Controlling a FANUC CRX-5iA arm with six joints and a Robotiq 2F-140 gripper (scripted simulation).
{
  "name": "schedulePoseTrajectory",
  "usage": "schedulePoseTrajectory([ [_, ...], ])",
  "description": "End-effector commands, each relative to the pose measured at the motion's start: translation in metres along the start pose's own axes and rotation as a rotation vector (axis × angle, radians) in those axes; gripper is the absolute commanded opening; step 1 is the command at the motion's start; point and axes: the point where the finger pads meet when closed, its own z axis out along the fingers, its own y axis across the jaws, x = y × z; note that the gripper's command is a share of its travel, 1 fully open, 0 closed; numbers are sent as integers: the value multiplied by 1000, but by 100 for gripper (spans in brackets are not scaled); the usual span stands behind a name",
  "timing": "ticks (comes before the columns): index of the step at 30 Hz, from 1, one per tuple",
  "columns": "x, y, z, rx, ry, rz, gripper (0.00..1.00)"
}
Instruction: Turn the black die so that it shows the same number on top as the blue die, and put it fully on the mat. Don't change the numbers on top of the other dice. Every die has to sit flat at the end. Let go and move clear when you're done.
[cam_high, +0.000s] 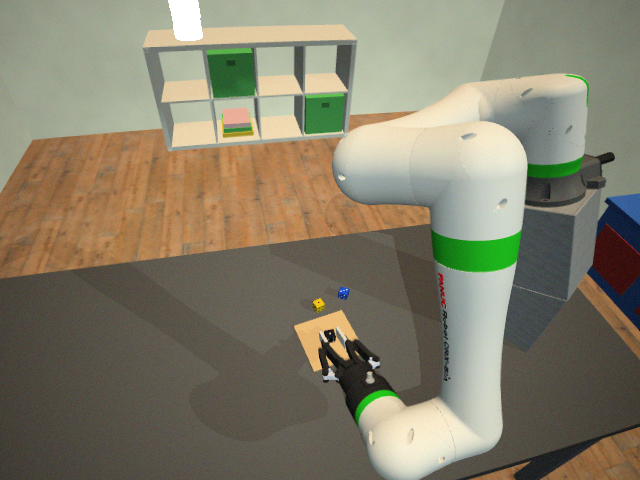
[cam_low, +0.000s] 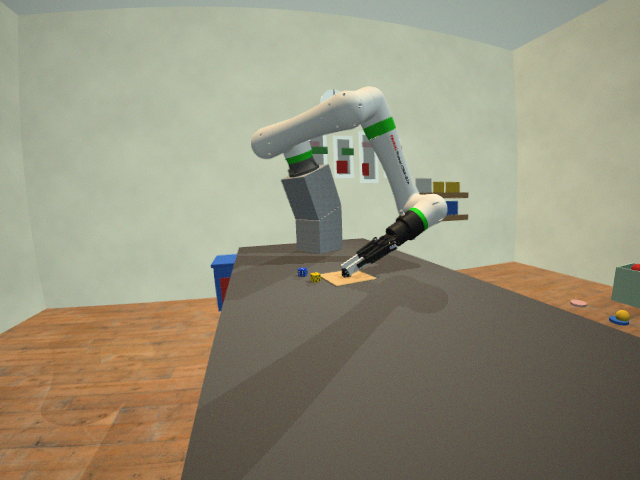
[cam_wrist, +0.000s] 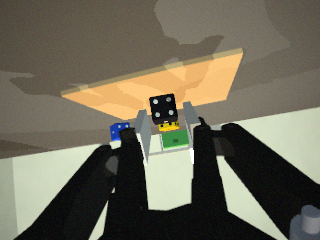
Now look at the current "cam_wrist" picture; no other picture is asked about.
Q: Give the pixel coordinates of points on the orange flat square mat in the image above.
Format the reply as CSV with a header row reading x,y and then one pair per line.
x,y
200,80

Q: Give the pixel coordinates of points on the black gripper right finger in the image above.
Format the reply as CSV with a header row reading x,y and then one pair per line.
x,y
289,197

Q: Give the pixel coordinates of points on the yellow die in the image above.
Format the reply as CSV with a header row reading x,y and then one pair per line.
x,y
169,126

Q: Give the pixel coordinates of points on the blue die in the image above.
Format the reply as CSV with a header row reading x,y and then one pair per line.
x,y
115,128

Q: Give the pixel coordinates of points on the black die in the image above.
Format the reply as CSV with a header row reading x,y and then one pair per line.
x,y
163,109

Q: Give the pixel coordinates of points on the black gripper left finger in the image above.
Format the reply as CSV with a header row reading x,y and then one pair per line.
x,y
75,210

